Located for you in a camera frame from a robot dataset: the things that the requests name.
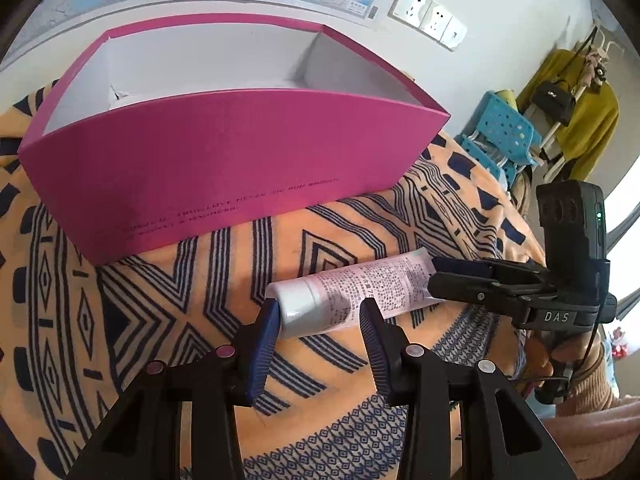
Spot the black handbag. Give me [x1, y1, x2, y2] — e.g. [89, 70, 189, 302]
[531, 80, 576, 127]

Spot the small pink figurine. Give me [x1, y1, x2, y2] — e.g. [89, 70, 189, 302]
[610, 327, 631, 361]

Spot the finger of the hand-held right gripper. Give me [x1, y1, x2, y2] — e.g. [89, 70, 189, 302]
[431, 256, 551, 286]
[426, 270, 556, 326]

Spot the pink cardboard box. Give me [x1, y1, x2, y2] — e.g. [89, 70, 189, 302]
[17, 12, 452, 266]

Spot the blue perforated plastic stool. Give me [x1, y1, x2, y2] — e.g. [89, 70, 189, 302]
[457, 91, 541, 183]

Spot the white wall socket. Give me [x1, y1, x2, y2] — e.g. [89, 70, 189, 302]
[419, 2, 453, 41]
[387, 0, 435, 26]

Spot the person's right hand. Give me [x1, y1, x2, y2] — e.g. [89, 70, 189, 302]
[522, 327, 601, 391]

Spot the person's right forearm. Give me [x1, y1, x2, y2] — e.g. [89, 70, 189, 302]
[542, 345, 640, 480]

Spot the white coat rack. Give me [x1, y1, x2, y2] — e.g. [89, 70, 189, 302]
[542, 20, 626, 181]

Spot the yellow coat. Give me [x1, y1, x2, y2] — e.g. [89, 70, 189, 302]
[515, 49, 621, 176]

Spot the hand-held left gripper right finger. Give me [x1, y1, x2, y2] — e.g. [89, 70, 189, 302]
[357, 297, 586, 480]

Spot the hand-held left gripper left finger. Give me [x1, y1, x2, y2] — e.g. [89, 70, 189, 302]
[65, 297, 281, 480]

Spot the orange navy patterned blanket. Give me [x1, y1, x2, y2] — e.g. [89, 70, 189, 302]
[0, 77, 556, 480]

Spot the white wall switch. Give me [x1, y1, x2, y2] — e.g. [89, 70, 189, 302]
[442, 17, 468, 51]

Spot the pale pink cosmetic tube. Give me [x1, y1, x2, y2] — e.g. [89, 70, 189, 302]
[263, 251, 446, 338]

